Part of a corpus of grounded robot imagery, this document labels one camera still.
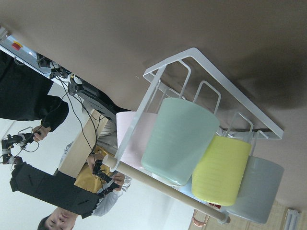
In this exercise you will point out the green cup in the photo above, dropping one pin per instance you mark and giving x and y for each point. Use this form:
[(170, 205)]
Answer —
[(181, 134)]

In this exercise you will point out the pink cup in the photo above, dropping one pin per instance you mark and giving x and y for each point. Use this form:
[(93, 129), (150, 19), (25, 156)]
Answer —
[(136, 146)]

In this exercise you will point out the yellow cup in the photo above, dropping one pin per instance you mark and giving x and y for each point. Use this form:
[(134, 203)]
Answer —
[(217, 177)]

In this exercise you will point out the grey cup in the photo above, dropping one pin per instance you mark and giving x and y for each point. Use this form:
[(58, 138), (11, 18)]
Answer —
[(258, 190)]

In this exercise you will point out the cardboard box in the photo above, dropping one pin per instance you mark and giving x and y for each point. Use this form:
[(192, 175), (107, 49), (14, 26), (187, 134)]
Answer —
[(83, 145)]

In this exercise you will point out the person in black clothes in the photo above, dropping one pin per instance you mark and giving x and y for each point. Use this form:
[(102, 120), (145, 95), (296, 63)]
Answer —
[(24, 97)]

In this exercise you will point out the red emergency stop button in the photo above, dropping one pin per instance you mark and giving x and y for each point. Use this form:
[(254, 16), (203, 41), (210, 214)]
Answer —
[(17, 46)]

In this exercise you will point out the white wire cup rack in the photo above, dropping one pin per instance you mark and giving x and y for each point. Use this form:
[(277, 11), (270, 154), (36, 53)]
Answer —
[(154, 73)]

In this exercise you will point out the wooden rack handle rod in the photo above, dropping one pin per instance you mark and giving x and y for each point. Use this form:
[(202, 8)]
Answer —
[(114, 164)]

